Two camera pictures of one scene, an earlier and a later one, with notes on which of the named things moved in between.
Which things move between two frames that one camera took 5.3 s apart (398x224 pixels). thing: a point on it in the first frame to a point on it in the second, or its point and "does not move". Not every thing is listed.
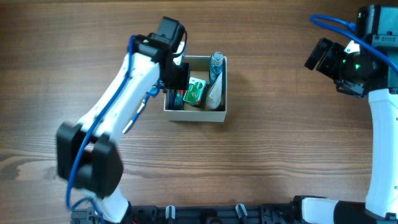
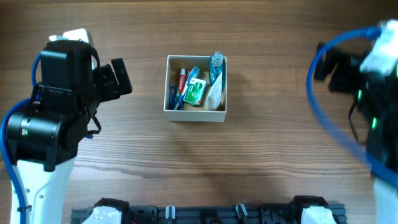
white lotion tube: x=214 y=98 does not move
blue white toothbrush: x=152 y=91 to x=191 y=76
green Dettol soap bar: x=194 y=91 does not move
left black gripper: x=183 y=81 to x=114 y=88
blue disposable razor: x=171 y=100 does not move
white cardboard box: x=199 y=69 does not move
